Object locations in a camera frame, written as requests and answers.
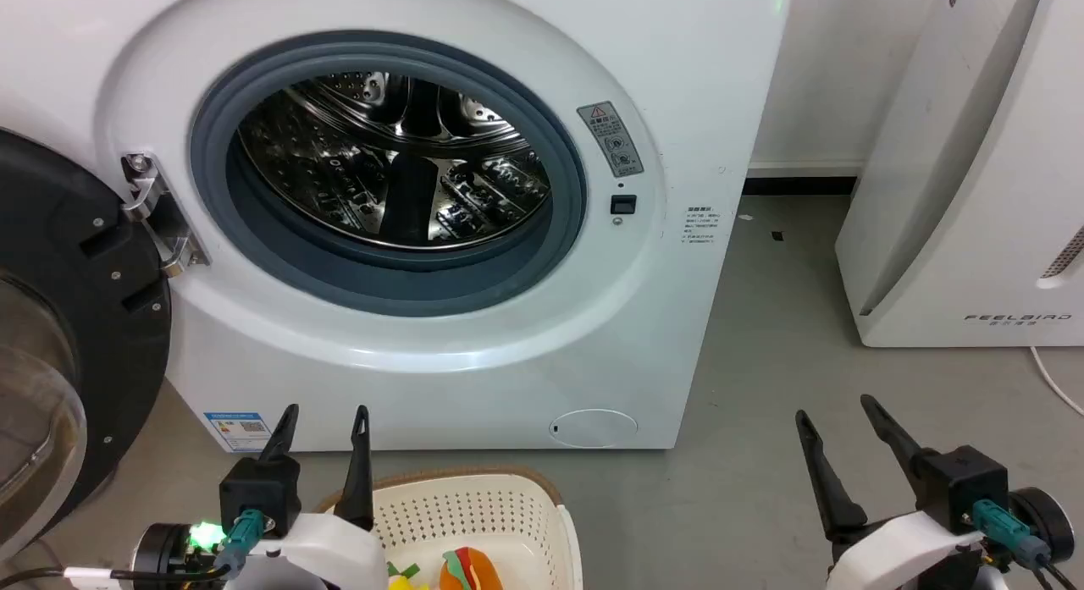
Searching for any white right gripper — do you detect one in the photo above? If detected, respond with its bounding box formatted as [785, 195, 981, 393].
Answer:
[794, 394, 985, 590]

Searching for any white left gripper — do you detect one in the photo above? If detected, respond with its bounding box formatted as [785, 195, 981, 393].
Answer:
[227, 403, 389, 590]

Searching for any silver metal door hinge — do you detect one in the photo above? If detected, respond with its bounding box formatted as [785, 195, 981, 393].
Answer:
[121, 152, 211, 278]

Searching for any stainless steel washing machine drum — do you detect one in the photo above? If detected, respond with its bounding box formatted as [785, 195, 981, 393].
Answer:
[237, 72, 553, 251]

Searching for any black washing machine door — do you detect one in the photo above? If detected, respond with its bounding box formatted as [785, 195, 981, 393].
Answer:
[0, 129, 174, 565]

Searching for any white perforated laundry basket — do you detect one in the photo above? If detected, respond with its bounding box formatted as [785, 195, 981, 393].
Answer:
[318, 466, 585, 590]

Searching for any plush hamburger toy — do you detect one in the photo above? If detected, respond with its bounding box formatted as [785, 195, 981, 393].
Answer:
[439, 546, 505, 590]

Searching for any grey rubber door gasket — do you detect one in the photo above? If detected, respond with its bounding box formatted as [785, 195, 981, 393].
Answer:
[189, 31, 589, 318]

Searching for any white front-load washing machine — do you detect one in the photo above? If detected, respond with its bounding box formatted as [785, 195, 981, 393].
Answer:
[0, 0, 794, 452]

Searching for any white air purifier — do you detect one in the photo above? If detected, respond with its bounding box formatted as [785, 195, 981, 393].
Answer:
[834, 0, 1084, 350]

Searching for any black baseboard strip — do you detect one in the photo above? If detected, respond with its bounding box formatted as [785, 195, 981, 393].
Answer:
[743, 177, 858, 196]

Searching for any right teal-plug black cable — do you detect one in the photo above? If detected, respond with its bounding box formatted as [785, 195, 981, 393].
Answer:
[971, 499, 1084, 590]

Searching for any white power cable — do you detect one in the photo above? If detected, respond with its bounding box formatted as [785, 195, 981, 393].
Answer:
[1029, 346, 1084, 417]

